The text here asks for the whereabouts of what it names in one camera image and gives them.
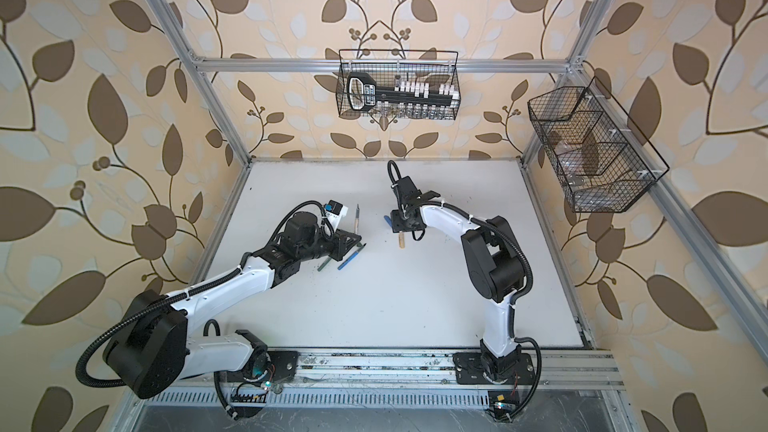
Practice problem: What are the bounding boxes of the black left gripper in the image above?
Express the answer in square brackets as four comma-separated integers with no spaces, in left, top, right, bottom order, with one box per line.
[296,226,362,264]

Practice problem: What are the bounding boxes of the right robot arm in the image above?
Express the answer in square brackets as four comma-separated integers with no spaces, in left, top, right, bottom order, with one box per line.
[387,160,540,384]

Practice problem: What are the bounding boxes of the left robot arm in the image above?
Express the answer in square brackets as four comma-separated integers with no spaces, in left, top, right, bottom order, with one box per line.
[75,201,362,399]

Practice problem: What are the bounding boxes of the blue fountain pen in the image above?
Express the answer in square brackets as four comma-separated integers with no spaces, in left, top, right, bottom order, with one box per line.
[337,244,367,270]

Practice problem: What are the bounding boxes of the green fountain pen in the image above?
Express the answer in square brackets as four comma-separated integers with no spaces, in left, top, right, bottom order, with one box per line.
[317,257,332,272]

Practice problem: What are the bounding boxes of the black tool in basket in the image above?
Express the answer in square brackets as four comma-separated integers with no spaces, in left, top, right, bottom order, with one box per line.
[343,72,461,112]

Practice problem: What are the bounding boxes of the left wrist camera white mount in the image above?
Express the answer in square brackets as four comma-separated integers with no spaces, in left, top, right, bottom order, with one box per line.
[323,200,348,232]

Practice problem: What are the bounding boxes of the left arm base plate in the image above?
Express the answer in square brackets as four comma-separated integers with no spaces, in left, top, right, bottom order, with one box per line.
[224,347,300,388]

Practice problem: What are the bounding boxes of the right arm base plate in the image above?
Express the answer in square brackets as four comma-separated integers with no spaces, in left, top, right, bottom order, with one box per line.
[453,349,535,386]

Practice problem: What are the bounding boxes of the black wire basket back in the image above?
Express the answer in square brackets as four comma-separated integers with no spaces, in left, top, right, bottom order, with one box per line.
[335,47,462,121]

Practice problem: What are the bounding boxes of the black wire basket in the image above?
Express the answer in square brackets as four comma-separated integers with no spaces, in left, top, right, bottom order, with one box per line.
[335,47,462,121]
[527,77,670,213]

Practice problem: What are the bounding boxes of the black wire basket right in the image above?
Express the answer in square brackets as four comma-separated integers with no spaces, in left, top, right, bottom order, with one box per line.
[527,77,670,213]

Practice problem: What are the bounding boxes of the aluminium cage frame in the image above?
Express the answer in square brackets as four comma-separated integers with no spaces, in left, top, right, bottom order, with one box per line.
[107,0,768,432]

